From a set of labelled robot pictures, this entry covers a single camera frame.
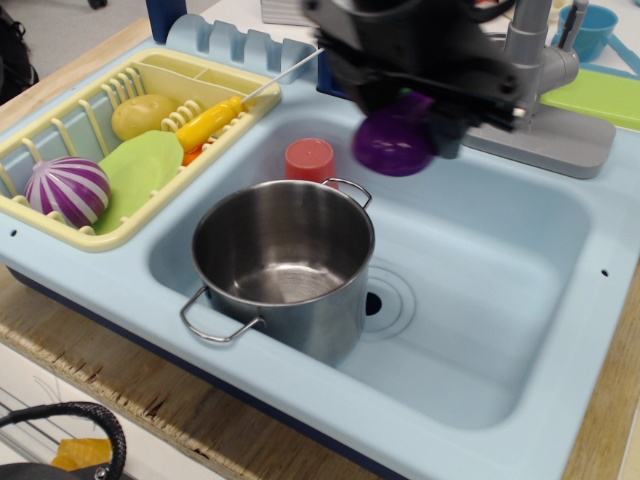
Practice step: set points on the black bag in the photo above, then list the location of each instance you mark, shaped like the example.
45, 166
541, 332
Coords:
17, 72

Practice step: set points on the purple toy eggplant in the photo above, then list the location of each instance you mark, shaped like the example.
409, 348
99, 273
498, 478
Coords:
396, 139

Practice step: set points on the light blue toy sink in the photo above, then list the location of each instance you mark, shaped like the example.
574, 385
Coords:
501, 287

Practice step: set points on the yellow toy potato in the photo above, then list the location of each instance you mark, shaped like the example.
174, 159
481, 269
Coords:
141, 114

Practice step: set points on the pink plastic cup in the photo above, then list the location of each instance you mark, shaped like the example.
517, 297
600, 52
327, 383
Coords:
310, 159

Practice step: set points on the orange toy piece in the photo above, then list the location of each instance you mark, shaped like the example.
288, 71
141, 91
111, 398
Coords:
191, 156

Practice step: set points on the black chair wheel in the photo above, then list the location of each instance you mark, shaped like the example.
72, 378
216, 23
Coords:
96, 4

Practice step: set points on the cream plastic dish rack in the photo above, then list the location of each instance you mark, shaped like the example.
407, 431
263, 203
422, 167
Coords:
79, 123

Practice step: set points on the yellow handled white utensil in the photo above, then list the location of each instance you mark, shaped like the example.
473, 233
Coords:
195, 132

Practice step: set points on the yellow tape piece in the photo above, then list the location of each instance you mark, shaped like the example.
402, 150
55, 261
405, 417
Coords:
76, 454

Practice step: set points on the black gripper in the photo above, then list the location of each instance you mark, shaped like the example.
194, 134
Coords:
375, 49

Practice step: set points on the dark blue plastic bin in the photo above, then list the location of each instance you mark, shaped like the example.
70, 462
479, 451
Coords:
330, 75

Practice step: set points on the purple white striped onion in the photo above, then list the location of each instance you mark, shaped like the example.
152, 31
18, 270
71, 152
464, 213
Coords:
76, 188

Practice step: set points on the blue plastic cup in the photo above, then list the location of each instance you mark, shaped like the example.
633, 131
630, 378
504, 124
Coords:
596, 30

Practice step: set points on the light green plastic plate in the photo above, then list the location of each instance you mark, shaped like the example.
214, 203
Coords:
136, 169

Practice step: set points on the grey ribbed box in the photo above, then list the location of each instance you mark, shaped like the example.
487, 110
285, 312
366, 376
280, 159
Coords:
283, 12

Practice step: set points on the grey toy faucet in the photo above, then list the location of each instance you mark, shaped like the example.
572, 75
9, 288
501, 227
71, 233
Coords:
554, 139

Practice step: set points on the stainless steel pot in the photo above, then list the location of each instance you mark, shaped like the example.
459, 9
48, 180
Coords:
289, 258

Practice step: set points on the green cutting board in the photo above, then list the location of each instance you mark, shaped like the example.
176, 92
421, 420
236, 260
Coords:
610, 97

